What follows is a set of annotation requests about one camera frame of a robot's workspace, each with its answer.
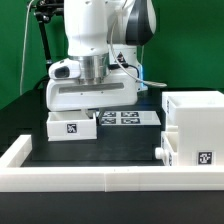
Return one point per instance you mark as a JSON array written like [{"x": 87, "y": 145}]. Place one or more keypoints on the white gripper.
[{"x": 117, "y": 89}]

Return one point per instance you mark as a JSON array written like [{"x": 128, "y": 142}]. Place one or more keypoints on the white drawer box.
[
  {"x": 70, "y": 125},
  {"x": 167, "y": 152}
]

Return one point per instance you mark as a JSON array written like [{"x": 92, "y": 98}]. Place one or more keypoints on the white front drawer box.
[{"x": 167, "y": 152}]

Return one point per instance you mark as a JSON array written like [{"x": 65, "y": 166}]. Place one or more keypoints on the white drawer cabinet frame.
[{"x": 198, "y": 119}]

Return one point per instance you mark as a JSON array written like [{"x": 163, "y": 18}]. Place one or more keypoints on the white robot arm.
[{"x": 83, "y": 80}]

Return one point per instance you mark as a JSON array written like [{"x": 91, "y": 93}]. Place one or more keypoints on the white marker tag sheet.
[{"x": 130, "y": 118}]

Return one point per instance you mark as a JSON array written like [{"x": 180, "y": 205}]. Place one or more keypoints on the white U-shaped boundary fence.
[{"x": 15, "y": 177}]

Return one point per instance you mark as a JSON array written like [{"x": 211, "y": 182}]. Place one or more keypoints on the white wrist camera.
[{"x": 65, "y": 69}]

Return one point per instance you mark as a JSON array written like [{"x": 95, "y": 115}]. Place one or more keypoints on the black camera stand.
[{"x": 44, "y": 10}]

